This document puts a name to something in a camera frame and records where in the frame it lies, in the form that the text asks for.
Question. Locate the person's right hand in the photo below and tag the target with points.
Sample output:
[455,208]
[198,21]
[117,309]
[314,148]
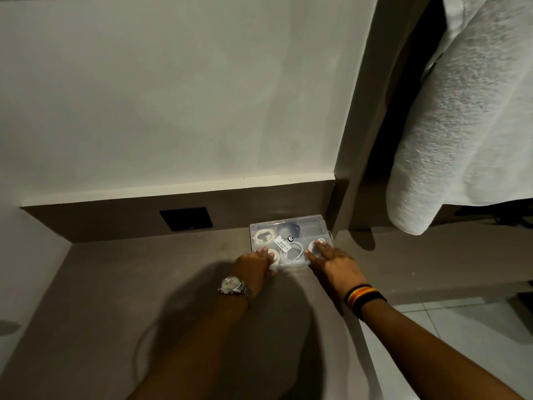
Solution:
[341,270]

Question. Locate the person's left hand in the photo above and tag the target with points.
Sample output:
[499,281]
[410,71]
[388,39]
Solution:
[252,268]

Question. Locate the clear plastic organizer box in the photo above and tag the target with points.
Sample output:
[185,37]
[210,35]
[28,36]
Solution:
[308,226]

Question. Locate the person's left forearm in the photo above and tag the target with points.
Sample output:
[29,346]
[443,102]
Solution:
[195,358]

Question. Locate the person's right forearm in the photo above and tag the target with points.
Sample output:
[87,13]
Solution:
[416,349]

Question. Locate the silver wristwatch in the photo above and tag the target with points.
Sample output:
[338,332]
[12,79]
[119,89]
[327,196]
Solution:
[233,285]

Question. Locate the black orange striped wristband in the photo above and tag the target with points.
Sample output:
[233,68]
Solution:
[364,299]

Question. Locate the brown wooden wardrobe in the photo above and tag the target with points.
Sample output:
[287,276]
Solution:
[416,262]

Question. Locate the white hanging towel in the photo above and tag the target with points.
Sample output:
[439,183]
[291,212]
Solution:
[466,120]

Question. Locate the black wall socket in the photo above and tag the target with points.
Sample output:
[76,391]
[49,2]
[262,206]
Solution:
[185,219]

